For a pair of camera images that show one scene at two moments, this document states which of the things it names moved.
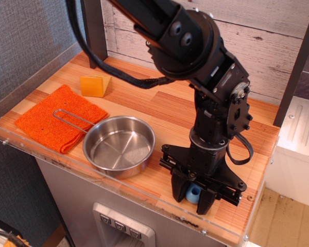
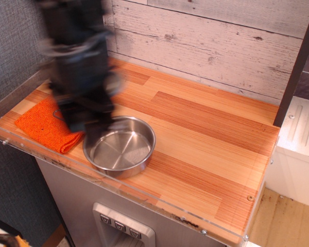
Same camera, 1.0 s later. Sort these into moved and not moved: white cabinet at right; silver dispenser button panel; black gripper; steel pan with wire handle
Moved: black gripper
Not moved: white cabinet at right; steel pan with wire handle; silver dispenser button panel
